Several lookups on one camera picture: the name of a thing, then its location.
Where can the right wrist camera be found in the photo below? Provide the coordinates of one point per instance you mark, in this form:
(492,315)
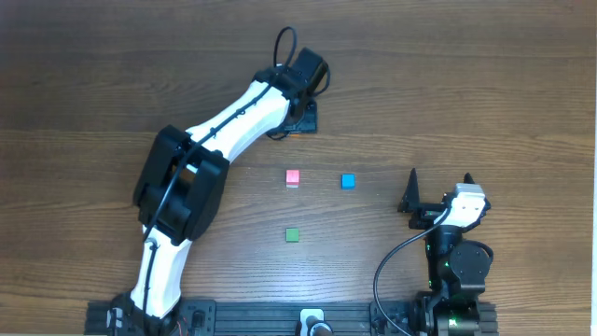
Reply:
(466,205)

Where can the mounting rail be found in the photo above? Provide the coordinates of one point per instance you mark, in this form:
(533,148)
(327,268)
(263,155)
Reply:
(270,317)

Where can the green cube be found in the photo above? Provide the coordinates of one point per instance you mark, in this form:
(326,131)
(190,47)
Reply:
(292,234)

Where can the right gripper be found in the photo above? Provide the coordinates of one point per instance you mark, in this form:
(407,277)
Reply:
(424,215)

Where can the blue cube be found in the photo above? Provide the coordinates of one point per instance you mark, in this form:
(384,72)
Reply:
(348,181)

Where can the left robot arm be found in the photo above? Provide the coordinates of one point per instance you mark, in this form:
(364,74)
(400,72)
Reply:
(252,121)

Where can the red cube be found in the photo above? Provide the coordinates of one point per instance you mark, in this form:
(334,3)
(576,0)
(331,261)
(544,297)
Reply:
(292,177)

